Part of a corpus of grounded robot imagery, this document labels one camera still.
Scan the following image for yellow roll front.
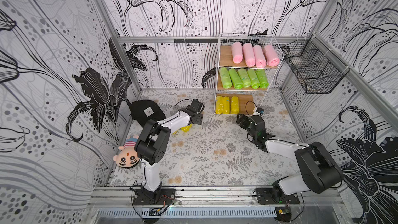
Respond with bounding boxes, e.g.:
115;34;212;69
230;96;240;115

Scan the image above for yellow roll with label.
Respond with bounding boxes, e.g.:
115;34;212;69
215;96;224;114

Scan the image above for green roll dark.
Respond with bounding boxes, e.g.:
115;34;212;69
229;68;243;90

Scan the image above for green roll front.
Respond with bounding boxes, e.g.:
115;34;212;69
247;68;260;89

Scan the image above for pale green roll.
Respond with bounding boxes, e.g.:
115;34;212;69
237;68;251;88

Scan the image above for green roll sideways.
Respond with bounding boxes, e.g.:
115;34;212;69
255;69;269;89

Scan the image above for pink roll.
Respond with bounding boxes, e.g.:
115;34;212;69
263;45;280;67
253;45;267;68
231;41;243;64
242;43;256;67

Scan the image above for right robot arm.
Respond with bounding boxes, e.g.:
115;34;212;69
236;114;344;201

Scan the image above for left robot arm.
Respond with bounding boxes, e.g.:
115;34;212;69
135;99;205;193

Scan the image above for black cap with label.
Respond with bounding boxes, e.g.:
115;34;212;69
127;100;166;127

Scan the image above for pink plush toy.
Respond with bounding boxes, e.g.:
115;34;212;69
113;135;141;169

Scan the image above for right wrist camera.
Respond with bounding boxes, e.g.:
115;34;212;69
253;107;264;116

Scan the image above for white wire three-tier shelf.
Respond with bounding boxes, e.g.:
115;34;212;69
214;33;284;115

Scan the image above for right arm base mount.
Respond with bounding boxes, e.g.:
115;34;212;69
252;187;300;206

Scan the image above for black wire wall basket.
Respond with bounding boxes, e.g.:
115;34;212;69
280;39;346;94

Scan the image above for white slotted cable duct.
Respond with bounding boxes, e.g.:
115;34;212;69
97;206;277;219

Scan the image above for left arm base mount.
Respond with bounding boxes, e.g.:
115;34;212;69
133;187;176;206

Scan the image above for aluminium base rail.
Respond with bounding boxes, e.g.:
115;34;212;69
89;186;344;209

